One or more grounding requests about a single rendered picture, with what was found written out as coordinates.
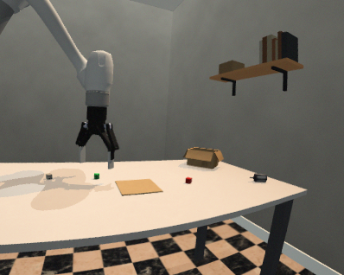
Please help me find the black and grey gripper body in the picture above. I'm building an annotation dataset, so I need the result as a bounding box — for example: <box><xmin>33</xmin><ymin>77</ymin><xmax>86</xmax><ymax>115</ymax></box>
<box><xmin>86</xmin><ymin>106</ymin><xmax>107</xmax><ymax>135</ymax></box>

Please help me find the open brown cardboard box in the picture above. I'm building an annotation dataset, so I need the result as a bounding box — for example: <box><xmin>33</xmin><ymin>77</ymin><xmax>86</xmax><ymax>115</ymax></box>
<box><xmin>183</xmin><ymin>147</ymin><xmax>224</xmax><ymax>169</ymax></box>

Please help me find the red die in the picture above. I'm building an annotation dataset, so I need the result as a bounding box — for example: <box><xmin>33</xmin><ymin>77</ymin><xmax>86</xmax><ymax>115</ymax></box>
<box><xmin>185</xmin><ymin>177</ymin><xmax>192</xmax><ymax>184</ymax></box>

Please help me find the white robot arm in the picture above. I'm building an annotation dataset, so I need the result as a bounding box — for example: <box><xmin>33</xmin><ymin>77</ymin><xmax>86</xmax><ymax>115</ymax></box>
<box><xmin>0</xmin><ymin>0</ymin><xmax>113</xmax><ymax>107</ymax></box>

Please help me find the beige die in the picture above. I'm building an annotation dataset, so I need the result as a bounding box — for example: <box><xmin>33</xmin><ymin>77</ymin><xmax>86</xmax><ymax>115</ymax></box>
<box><xmin>46</xmin><ymin>173</ymin><xmax>53</xmax><ymax>180</ymax></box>

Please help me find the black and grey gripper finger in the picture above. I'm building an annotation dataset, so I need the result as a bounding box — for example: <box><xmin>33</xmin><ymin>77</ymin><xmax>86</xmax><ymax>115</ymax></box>
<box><xmin>94</xmin><ymin>124</ymin><xmax>119</xmax><ymax>169</ymax></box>
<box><xmin>76</xmin><ymin>122</ymin><xmax>92</xmax><ymax>163</ymax></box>

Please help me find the tan square mat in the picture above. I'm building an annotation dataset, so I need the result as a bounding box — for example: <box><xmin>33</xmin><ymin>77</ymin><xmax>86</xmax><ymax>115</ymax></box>
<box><xmin>115</xmin><ymin>179</ymin><xmax>163</xmax><ymax>196</ymax></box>

